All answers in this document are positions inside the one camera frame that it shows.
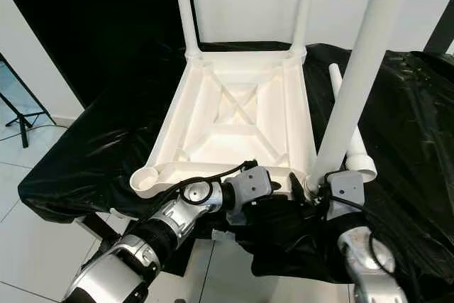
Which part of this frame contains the black door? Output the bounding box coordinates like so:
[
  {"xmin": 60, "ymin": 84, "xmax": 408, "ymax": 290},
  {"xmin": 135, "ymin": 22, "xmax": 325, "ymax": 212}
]
[{"xmin": 0, "ymin": 0, "xmax": 189, "ymax": 105}]

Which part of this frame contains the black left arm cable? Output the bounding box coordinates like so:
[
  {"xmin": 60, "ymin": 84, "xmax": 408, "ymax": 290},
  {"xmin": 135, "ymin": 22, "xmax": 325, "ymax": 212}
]
[{"xmin": 106, "ymin": 161, "xmax": 258, "ymax": 268}]

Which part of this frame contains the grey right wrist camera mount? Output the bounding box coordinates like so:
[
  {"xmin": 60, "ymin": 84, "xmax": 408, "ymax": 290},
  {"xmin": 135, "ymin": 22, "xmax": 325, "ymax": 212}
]
[{"xmin": 326, "ymin": 170, "xmax": 366, "ymax": 220}]

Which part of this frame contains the black tripod stand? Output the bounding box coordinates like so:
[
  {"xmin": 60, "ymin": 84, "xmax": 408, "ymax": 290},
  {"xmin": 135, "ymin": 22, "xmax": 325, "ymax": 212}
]
[{"xmin": 0, "ymin": 58, "xmax": 54, "ymax": 148}]

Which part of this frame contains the black plastic cover sheet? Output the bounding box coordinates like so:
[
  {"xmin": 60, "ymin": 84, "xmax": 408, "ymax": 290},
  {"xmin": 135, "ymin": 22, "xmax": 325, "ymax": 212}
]
[{"xmin": 18, "ymin": 40, "xmax": 454, "ymax": 282}]

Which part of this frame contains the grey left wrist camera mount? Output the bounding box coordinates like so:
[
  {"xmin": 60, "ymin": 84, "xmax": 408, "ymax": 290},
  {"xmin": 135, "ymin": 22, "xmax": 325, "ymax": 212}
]
[{"xmin": 228, "ymin": 166, "xmax": 274, "ymax": 209}]

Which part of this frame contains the black wall pillar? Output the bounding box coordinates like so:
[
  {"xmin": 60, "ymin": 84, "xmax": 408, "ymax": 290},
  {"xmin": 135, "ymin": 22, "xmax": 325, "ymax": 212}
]
[{"xmin": 423, "ymin": 12, "xmax": 454, "ymax": 55}]

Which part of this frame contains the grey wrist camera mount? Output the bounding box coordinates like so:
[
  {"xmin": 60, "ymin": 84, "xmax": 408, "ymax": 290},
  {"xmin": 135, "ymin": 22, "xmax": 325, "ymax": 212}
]
[
  {"xmin": 326, "ymin": 170, "xmax": 366, "ymax": 220},
  {"xmin": 228, "ymin": 166, "xmax": 274, "ymax": 209}
]

